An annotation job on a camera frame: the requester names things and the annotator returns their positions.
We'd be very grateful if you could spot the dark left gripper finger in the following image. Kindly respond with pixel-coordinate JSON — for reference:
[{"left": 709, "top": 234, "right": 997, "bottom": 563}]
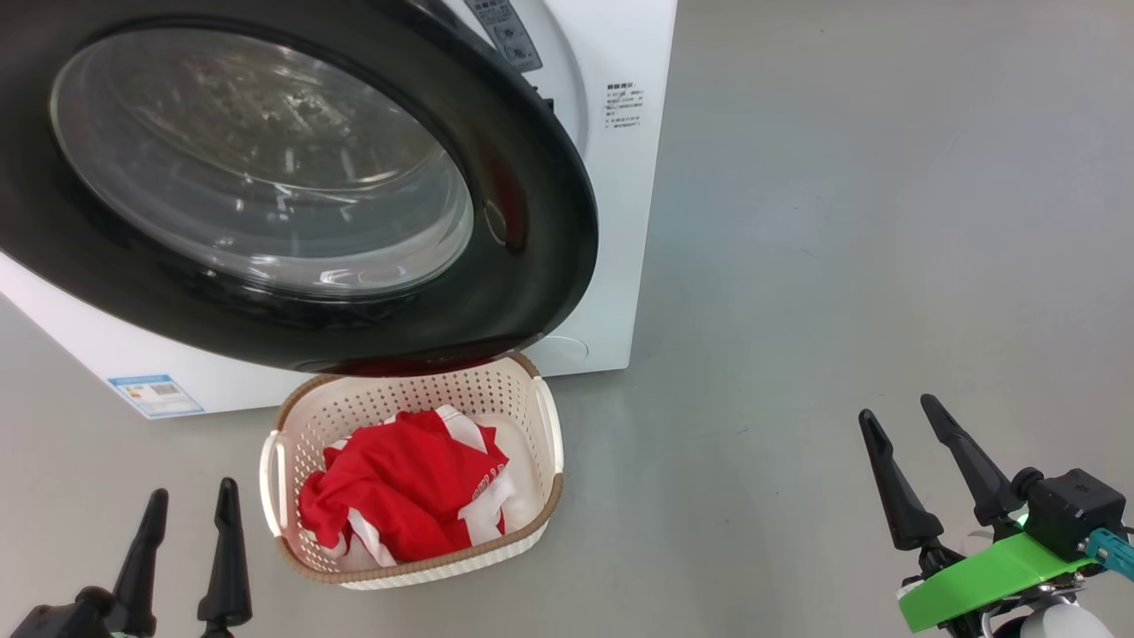
[
  {"left": 110, "top": 487, "right": 170, "bottom": 637},
  {"left": 196, "top": 477, "right": 254, "bottom": 638}
]

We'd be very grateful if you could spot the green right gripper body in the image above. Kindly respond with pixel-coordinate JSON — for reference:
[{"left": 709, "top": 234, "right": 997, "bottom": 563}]
[{"left": 897, "top": 517, "right": 1099, "bottom": 638}]

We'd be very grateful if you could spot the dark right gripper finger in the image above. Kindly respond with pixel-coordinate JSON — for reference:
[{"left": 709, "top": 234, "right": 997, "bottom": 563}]
[
  {"left": 919, "top": 393, "right": 1025, "bottom": 529},
  {"left": 857, "top": 408, "right": 945, "bottom": 553}
]

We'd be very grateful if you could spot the red garment with white stripes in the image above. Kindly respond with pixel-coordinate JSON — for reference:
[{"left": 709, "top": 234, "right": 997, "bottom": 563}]
[{"left": 299, "top": 406, "right": 517, "bottom": 568}]

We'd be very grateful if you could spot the black washing machine door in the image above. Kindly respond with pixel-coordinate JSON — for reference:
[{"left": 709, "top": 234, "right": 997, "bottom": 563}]
[{"left": 0, "top": 0, "right": 599, "bottom": 375}]

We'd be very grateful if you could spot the cream laundry basket brown rim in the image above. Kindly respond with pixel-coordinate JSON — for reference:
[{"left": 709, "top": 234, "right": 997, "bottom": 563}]
[{"left": 260, "top": 353, "right": 565, "bottom": 590}]

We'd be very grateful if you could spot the white front-load washing machine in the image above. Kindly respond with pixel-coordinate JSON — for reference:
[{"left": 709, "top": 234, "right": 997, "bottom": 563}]
[{"left": 0, "top": 0, "right": 679, "bottom": 419}]

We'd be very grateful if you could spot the blue energy label sticker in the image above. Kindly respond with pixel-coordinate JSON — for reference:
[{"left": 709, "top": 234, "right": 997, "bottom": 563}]
[{"left": 107, "top": 374, "right": 206, "bottom": 419}]

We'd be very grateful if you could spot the printed text label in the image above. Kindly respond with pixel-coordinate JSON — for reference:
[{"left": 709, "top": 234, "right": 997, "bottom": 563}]
[{"left": 604, "top": 82, "right": 645, "bottom": 132}]

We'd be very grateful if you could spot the grey warning label sticker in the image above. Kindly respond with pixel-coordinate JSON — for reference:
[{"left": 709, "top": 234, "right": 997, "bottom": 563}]
[{"left": 463, "top": 0, "right": 543, "bottom": 74}]

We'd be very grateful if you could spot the teal right camera connector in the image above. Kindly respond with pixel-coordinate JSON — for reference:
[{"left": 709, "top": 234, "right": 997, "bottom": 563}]
[{"left": 1085, "top": 529, "right": 1134, "bottom": 582}]

